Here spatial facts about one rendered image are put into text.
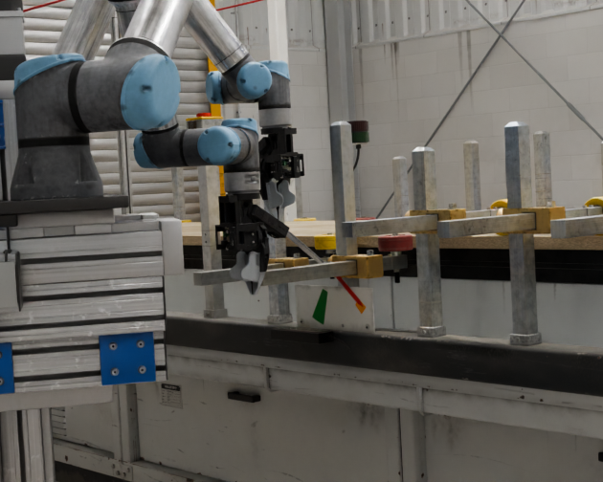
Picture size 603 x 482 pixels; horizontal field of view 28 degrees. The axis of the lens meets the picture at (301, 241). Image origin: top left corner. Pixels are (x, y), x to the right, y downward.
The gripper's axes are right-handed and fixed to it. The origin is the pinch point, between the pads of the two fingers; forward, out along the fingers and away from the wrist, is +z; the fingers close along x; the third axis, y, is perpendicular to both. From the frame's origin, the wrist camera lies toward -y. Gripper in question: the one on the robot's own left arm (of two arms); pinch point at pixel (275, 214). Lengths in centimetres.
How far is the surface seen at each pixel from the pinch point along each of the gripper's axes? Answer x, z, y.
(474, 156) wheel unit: 116, -12, -38
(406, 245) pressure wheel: 19.0, 8.6, 23.4
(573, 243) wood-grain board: 26, 9, 64
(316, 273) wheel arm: -6.9, 12.6, 20.9
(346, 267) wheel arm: 2.0, 12.1, 20.9
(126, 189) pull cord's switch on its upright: 116, -8, -239
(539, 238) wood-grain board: 26, 8, 56
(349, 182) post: 8.1, -6.6, 17.2
